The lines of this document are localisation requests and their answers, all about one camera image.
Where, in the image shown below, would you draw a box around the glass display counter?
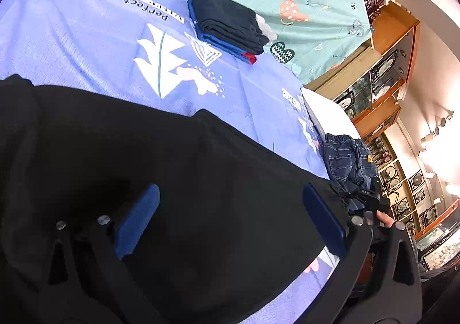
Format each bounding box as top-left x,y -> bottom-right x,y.
413,202 -> 460,271

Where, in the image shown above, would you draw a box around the wooden display cabinet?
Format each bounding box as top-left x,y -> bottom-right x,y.
305,3 -> 421,138

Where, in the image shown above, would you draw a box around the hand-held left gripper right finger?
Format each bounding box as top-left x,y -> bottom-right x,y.
284,182 -> 423,324

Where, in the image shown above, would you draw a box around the white quilted pillow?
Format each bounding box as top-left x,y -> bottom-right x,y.
301,87 -> 363,141

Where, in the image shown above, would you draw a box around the folded blue garment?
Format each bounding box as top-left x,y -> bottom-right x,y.
187,0 -> 252,59

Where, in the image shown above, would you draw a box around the shelf of decorative plates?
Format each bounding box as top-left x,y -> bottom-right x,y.
363,132 -> 453,238

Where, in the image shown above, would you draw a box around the person's right hand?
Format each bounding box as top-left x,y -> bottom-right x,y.
375,212 -> 394,229

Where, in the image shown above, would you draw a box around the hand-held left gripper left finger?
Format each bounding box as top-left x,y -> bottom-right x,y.
36,183 -> 169,324

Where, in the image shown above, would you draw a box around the black pants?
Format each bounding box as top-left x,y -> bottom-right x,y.
0,74 -> 363,324
192,0 -> 270,56

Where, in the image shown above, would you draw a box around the grey cloth piece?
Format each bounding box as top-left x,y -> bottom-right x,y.
255,14 -> 278,45

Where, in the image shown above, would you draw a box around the folded black pants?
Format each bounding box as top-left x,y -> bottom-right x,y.
192,0 -> 270,56

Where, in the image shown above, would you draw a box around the dark blue jeans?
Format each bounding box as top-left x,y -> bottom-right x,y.
323,134 -> 380,210

